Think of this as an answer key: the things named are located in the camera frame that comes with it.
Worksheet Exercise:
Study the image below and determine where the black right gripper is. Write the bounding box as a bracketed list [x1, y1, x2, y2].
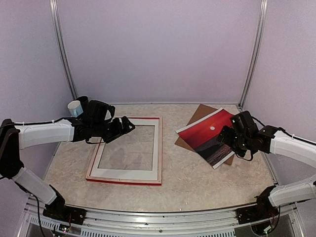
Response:
[217, 125, 251, 157]

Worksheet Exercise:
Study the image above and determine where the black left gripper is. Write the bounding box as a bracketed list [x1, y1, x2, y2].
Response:
[92, 116, 135, 144]

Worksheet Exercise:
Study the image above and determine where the red and black photo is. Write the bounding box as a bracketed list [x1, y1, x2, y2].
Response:
[176, 108, 234, 169]

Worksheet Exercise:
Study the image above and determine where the white photo mat border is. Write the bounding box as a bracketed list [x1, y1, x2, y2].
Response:
[91, 118, 160, 181]

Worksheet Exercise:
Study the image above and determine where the red wooden picture frame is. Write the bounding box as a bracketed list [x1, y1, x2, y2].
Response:
[85, 116, 164, 187]

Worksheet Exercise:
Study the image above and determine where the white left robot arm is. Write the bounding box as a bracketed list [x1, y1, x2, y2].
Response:
[0, 96, 135, 220]

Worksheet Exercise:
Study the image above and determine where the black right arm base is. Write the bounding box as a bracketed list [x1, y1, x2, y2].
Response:
[236, 186, 279, 225]

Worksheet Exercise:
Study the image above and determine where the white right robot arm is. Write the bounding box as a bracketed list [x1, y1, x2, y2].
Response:
[217, 111, 316, 219]

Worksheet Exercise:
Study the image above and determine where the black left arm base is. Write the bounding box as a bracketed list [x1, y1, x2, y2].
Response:
[43, 205, 86, 225]

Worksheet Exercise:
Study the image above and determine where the dark green mug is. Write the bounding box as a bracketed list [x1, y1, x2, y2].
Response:
[76, 96, 89, 110]

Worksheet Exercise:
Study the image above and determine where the light blue mug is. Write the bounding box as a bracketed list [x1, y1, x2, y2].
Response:
[67, 100, 83, 118]

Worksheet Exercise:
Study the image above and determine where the aluminium front rail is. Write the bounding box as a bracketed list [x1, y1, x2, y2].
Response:
[19, 197, 304, 237]

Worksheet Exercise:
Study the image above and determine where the right aluminium corner post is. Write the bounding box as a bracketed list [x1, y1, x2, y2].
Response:
[238, 0, 268, 111]

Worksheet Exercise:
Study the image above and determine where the aluminium corner post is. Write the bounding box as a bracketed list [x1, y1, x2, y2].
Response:
[238, 0, 268, 111]
[49, 0, 78, 100]

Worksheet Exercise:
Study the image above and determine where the left aluminium corner post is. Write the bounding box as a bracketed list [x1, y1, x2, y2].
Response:
[49, 0, 78, 100]

